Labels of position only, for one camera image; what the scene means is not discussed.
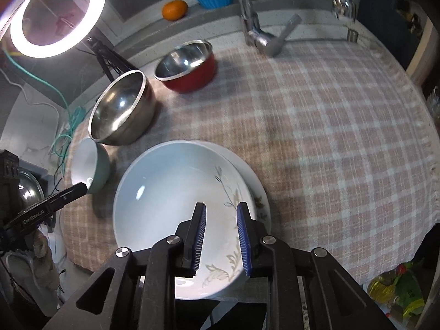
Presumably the chrome faucet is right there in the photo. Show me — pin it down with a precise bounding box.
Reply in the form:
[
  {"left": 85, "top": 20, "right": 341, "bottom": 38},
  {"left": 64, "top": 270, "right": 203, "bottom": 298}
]
[{"left": 230, "top": 0, "right": 301, "bottom": 57}]

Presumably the glass pot lid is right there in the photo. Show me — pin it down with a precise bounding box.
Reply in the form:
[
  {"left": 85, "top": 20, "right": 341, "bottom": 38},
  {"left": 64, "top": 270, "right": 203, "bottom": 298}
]
[{"left": 14, "top": 170, "right": 47, "bottom": 210}]

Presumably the yellow green plastic bag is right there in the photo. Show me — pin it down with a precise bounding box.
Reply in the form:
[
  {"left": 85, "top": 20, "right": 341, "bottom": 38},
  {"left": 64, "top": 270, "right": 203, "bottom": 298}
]
[{"left": 368, "top": 261, "right": 427, "bottom": 320}]

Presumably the white ring light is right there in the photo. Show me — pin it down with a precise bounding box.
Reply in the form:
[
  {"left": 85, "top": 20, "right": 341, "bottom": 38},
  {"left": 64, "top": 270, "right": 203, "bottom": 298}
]
[{"left": 0, "top": 0, "right": 108, "bottom": 59}]

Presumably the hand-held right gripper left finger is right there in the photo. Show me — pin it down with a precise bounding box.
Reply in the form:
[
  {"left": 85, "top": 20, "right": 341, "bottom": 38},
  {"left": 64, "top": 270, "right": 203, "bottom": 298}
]
[{"left": 45, "top": 202, "right": 207, "bottom": 330}]

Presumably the checked cloth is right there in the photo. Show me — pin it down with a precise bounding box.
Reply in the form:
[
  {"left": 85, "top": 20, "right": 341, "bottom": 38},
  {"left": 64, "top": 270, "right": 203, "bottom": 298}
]
[{"left": 60, "top": 38, "right": 434, "bottom": 303}]

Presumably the white ceramic bowl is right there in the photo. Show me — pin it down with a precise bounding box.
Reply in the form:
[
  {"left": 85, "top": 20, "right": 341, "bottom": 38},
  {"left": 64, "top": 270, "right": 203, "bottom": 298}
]
[{"left": 70, "top": 137, "right": 111, "bottom": 194}]

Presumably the white floral plate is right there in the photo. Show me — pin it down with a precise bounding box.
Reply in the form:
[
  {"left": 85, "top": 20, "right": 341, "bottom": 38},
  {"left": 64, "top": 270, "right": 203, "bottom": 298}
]
[{"left": 192, "top": 140, "right": 272, "bottom": 241}]

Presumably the white plate leaf print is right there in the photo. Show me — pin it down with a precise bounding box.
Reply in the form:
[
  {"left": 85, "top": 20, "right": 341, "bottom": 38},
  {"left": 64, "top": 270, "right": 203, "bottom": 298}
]
[{"left": 113, "top": 140, "right": 258, "bottom": 299}]

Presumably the teal cable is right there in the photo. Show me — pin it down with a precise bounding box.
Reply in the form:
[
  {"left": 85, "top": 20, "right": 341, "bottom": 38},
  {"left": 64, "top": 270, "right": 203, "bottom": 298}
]
[{"left": 0, "top": 50, "right": 86, "bottom": 166}]

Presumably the red steel bowl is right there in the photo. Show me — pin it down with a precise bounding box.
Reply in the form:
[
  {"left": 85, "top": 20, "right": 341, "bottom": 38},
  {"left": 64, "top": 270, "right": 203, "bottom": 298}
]
[{"left": 153, "top": 39, "right": 217, "bottom": 94}]

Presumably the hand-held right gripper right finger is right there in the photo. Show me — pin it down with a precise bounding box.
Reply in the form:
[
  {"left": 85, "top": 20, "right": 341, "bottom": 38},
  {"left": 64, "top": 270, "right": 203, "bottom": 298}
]
[{"left": 236, "top": 202, "right": 396, "bottom": 330}]

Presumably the person's left hand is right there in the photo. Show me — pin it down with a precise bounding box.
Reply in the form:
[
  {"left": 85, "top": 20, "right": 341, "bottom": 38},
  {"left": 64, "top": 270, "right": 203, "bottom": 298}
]
[{"left": 31, "top": 229, "right": 62, "bottom": 291}]

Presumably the orange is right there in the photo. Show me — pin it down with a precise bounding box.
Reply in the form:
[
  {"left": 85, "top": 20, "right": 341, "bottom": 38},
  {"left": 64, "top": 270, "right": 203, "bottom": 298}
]
[{"left": 162, "top": 0, "right": 188, "bottom": 21}]

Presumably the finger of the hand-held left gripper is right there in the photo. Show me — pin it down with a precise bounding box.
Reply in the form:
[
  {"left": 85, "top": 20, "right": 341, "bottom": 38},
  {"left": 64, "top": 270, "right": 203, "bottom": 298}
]
[{"left": 44, "top": 182, "right": 89, "bottom": 213}]

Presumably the white cable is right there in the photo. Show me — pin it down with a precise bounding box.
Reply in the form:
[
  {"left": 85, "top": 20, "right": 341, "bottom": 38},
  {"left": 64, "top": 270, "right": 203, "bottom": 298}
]
[{"left": 0, "top": 65, "right": 61, "bottom": 134}]

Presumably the large steel bowl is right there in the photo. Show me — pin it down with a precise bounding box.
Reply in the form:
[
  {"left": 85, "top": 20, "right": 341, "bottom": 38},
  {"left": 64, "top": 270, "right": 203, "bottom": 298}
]
[{"left": 88, "top": 70, "right": 157, "bottom": 145}]

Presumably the black tripod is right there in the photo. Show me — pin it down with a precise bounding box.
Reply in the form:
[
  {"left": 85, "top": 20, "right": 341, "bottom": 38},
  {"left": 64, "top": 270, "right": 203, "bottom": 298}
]
[{"left": 84, "top": 36, "right": 138, "bottom": 81}]

